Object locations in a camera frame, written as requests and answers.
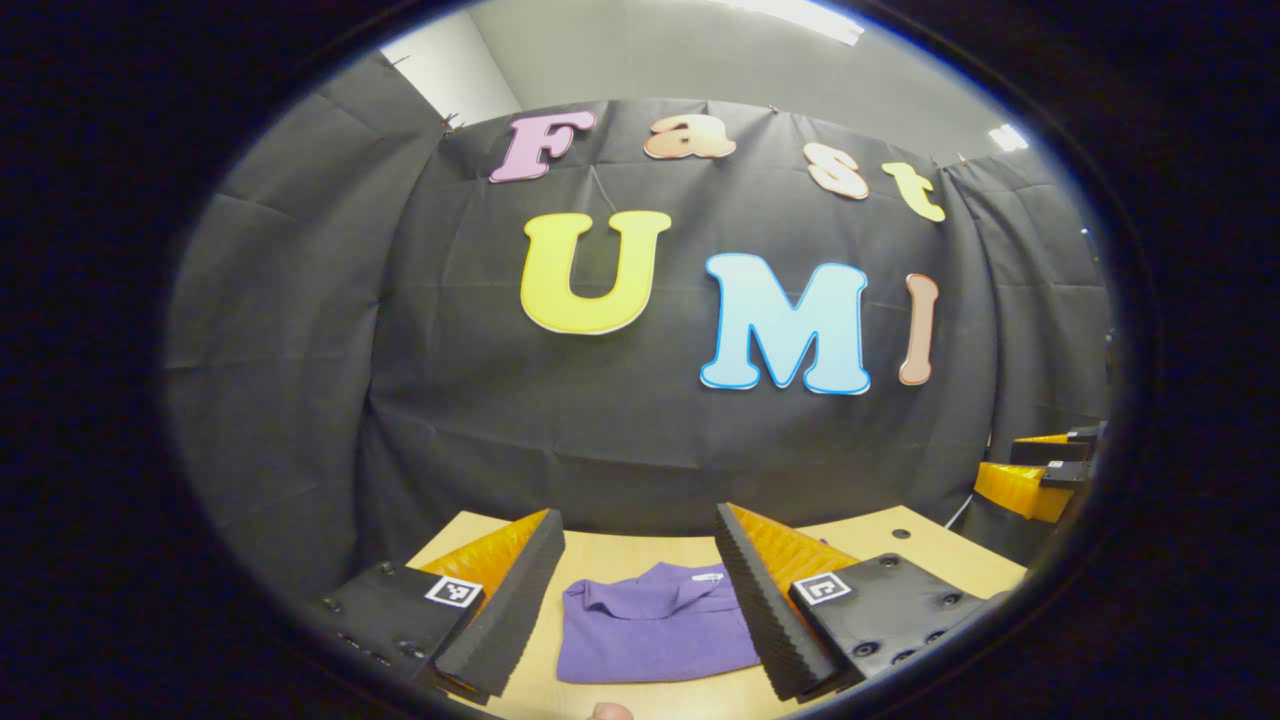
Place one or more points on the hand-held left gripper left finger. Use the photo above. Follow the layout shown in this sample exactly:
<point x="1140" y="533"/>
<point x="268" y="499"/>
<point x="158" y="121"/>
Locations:
<point x="510" y="610"/>

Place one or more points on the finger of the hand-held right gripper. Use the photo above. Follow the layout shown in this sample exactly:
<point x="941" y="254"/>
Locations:
<point x="1020" y="488"/>
<point x="1050" y="450"/>

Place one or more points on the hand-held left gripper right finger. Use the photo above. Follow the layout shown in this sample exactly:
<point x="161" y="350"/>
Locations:
<point x="760" y="610"/>

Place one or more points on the purple collared shirt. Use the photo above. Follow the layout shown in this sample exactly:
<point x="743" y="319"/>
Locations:
<point x="650" y="630"/>

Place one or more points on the black backdrop cloth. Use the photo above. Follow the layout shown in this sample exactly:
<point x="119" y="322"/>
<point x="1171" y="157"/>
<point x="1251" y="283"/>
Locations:
<point x="600" y="420"/>

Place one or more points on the small ceiling light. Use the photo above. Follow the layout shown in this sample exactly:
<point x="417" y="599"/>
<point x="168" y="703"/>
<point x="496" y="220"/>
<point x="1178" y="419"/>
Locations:
<point x="1008" y="137"/>

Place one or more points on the long ceiling light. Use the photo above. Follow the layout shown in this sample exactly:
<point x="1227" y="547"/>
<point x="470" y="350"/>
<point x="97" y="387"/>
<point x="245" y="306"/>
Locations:
<point x="800" y="15"/>

